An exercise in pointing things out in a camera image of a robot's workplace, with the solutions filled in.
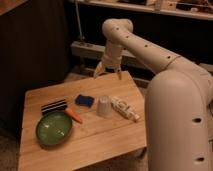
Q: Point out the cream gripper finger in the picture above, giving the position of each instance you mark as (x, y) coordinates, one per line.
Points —
(99, 70)
(119, 73)

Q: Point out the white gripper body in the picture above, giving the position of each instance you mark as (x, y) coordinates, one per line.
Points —
(111, 62)

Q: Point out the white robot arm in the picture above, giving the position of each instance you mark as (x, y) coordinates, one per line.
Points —
(176, 101)

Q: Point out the blue sponge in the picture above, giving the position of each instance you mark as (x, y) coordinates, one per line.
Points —
(84, 100)

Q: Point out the white upturned cup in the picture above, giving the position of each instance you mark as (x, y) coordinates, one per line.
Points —
(104, 108)

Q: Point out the black white striped block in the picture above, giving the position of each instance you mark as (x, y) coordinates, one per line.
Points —
(57, 105)

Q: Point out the orange toy carrot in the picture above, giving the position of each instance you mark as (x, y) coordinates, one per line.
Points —
(75, 116)

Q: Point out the metal vertical pole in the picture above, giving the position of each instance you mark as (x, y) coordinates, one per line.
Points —
(81, 36)

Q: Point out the wooden table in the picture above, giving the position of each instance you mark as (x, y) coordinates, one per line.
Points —
(95, 139)

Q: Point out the green round bowl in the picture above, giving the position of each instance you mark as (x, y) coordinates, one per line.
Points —
(53, 128)

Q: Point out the background shelf with clutter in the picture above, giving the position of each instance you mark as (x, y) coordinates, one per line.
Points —
(164, 7)

